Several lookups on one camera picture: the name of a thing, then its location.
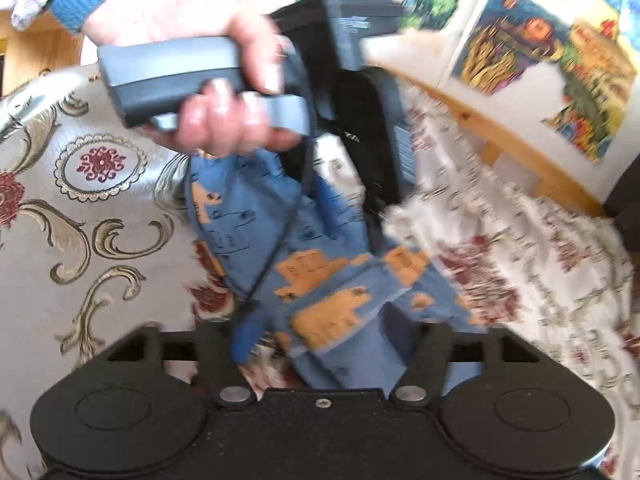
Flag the blue orange patterned pants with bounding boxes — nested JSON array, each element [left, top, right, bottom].
[[186, 151, 472, 391]]

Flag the person's left hand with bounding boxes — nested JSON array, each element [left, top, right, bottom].
[[81, 0, 300, 157]]

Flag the colourful starry night drawing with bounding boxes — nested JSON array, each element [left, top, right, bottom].
[[452, 0, 570, 94]]

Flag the floral white bedspread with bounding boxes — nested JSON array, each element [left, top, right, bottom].
[[1, 67, 639, 479]]

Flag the landscape flowers drawing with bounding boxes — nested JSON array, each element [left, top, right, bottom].
[[542, 21, 638, 162]]

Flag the wooden bed frame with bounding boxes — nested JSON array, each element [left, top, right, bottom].
[[1, 11, 605, 217]]

